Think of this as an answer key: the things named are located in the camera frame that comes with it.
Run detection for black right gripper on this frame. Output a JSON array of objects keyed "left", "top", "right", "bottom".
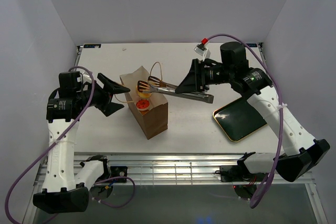
[{"left": 174, "top": 59, "right": 233, "bottom": 94}]

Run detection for green serving tray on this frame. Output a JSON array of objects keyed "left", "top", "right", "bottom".
[{"left": 213, "top": 98, "right": 267, "bottom": 142}]

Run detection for metal tongs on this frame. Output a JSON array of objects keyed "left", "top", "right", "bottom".
[{"left": 136, "top": 76, "right": 214, "bottom": 104}]

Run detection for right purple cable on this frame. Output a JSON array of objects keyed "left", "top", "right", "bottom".
[{"left": 207, "top": 34, "right": 285, "bottom": 209}]

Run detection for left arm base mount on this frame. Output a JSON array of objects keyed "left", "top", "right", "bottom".
[{"left": 110, "top": 166, "right": 128, "bottom": 183}]

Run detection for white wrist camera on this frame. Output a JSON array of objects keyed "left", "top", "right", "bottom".
[
  {"left": 77, "top": 72, "right": 92, "bottom": 89},
  {"left": 194, "top": 38, "right": 211, "bottom": 61}
]

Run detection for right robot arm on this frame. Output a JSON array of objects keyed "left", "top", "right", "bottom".
[{"left": 176, "top": 40, "right": 330, "bottom": 182}]

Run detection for round fake bun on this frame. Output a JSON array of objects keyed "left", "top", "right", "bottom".
[{"left": 136, "top": 90, "right": 152, "bottom": 99}]

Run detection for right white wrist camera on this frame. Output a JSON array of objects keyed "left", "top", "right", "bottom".
[{"left": 194, "top": 38, "right": 211, "bottom": 61}]

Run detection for red fake donut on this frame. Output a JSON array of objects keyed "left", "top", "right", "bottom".
[{"left": 136, "top": 99, "right": 150, "bottom": 111}]

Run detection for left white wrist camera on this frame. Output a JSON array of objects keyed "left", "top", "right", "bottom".
[{"left": 77, "top": 72, "right": 92, "bottom": 89}]

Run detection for brown paper bag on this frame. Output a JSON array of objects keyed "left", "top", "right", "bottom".
[{"left": 120, "top": 66, "right": 169, "bottom": 140}]

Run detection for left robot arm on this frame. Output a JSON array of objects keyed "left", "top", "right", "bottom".
[{"left": 33, "top": 71, "right": 130, "bottom": 214}]

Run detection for aluminium front rail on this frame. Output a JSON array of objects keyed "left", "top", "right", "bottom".
[{"left": 34, "top": 153, "right": 316, "bottom": 186}]

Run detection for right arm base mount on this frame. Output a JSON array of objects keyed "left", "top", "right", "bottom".
[{"left": 215, "top": 165, "right": 265, "bottom": 183}]

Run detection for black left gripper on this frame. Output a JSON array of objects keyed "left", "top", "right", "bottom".
[{"left": 77, "top": 72, "right": 130, "bottom": 116}]

